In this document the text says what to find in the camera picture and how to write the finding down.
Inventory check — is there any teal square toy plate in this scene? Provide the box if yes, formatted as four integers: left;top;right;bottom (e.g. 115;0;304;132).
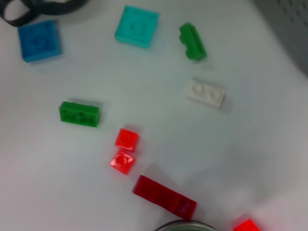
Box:
114;5;159;49

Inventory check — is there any white two-stud toy plate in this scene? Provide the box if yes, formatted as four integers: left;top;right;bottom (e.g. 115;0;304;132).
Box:
186;79;226;109

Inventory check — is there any blue square toy plate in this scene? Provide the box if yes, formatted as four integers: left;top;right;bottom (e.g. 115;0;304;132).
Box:
18;19;62;64

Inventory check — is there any bright red toy brick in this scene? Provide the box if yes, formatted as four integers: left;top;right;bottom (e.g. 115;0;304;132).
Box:
232;218;260;231

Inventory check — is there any green notched toy brick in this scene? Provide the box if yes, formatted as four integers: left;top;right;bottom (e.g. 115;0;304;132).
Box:
179;22;207;61

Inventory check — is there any small orange-red toy brick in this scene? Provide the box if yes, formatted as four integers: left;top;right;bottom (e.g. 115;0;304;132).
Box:
109;150;135;175
114;128;140;153

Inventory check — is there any dark red long toy brick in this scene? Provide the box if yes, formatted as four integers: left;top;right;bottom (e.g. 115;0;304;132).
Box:
132;175;197;220

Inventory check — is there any glass teacup with black sleeve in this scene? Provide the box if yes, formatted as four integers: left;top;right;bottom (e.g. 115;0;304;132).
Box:
0;0;90;27
155;219;218;231

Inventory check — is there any grey perforated storage basket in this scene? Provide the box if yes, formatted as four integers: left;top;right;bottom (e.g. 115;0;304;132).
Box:
252;0;308;77

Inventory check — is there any green rectangular toy brick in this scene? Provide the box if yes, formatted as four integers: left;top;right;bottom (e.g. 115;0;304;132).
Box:
59;101;101;128

